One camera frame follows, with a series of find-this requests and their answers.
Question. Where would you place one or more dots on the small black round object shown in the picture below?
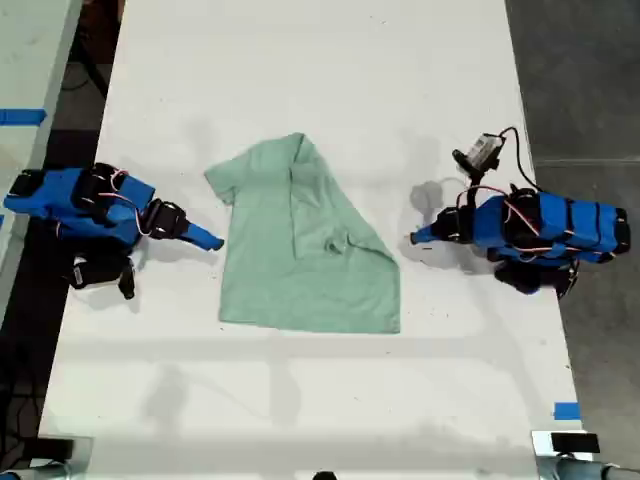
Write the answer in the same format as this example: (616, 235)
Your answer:
(325, 475)

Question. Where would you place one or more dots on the short black camera stalk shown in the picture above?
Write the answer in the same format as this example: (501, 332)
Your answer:
(127, 280)

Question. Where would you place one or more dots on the black camera box silver face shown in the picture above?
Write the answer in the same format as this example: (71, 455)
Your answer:
(484, 151)

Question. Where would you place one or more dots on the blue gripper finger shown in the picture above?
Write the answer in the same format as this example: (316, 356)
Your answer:
(426, 240)
(204, 243)
(426, 232)
(202, 231)

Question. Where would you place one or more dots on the grey metal clamp bracket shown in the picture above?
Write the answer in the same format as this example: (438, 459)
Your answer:
(80, 462)
(560, 465)

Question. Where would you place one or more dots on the long blue tape strip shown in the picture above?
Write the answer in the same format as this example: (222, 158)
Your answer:
(22, 116)

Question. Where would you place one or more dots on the black camera box white label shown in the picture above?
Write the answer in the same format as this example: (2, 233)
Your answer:
(92, 272)

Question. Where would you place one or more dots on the short blue tape strip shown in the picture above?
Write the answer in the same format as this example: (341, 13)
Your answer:
(567, 411)

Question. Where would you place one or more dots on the pale green T-shirt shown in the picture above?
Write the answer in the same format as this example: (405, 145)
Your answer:
(310, 260)

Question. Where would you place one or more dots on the curved black camera stalk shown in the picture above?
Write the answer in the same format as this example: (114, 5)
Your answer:
(472, 167)

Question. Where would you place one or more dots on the small black box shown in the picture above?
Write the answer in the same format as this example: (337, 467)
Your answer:
(575, 442)
(56, 447)

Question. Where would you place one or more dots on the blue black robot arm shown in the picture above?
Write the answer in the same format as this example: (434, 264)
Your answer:
(60, 195)
(565, 225)

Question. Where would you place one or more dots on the white side table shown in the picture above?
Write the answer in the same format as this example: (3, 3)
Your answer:
(30, 75)

